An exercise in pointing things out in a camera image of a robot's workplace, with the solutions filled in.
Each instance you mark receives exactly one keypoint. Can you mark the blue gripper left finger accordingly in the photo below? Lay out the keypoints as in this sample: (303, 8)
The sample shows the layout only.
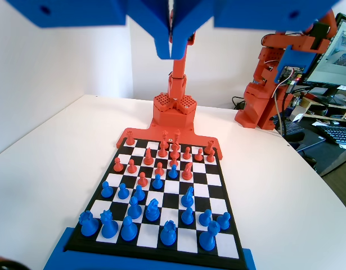
(150, 17)

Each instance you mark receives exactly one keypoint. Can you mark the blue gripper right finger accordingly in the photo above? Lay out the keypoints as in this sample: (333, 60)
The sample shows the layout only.
(192, 17)

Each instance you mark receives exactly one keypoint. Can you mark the blue pawn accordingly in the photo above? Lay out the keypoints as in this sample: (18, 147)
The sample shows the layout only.
(106, 190)
(122, 191)
(139, 193)
(187, 217)
(224, 220)
(156, 182)
(172, 172)
(205, 218)

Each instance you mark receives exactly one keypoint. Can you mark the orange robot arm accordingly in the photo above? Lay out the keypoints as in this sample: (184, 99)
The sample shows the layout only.
(177, 84)

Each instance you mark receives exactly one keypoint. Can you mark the group of blue chess pieces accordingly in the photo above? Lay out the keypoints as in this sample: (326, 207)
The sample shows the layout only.
(57, 258)

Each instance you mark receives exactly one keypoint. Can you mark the orange queen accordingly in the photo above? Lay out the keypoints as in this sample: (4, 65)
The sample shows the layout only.
(165, 135)

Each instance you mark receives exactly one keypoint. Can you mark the orange king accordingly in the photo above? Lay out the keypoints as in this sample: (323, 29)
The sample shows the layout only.
(177, 135)

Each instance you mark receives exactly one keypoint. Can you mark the orange rook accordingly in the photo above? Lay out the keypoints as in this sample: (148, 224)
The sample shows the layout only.
(129, 138)
(209, 146)

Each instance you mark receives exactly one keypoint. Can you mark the orange bishop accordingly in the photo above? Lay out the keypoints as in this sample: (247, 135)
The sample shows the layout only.
(162, 149)
(174, 152)

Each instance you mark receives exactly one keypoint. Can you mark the orange pawn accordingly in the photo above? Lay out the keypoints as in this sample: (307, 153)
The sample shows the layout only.
(198, 155)
(117, 166)
(131, 168)
(159, 169)
(173, 162)
(142, 180)
(186, 154)
(210, 158)

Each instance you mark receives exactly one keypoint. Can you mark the black computer monitor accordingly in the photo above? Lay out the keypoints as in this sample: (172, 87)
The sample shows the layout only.
(338, 50)

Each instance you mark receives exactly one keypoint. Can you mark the black flat device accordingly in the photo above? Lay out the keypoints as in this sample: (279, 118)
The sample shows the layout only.
(294, 128)

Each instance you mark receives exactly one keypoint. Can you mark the wooden monitor shelf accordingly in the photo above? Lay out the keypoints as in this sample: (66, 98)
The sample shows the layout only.
(321, 105)

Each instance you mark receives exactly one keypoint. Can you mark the black white chessboard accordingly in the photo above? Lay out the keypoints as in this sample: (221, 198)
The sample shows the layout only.
(212, 197)

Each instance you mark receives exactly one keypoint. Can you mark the blue knight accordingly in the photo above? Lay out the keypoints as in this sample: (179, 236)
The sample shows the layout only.
(152, 211)
(187, 198)

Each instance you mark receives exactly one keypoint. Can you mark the black keyboard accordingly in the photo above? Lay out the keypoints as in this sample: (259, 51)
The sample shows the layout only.
(336, 135)

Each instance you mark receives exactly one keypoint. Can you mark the blue bishop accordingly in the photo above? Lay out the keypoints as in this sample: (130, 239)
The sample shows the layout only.
(129, 230)
(134, 209)

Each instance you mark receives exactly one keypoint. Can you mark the dark desk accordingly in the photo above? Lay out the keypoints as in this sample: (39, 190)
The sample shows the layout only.
(330, 160)

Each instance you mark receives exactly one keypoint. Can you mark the blue rook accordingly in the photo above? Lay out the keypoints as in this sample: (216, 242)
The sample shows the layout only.
(168, 234)
(89, 225)

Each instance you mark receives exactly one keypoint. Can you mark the blurry black red object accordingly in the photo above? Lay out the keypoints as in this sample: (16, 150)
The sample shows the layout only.
(4, 264)

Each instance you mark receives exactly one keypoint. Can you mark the blue controller board bracket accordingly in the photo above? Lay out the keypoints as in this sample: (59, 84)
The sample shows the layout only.
(296, 56)

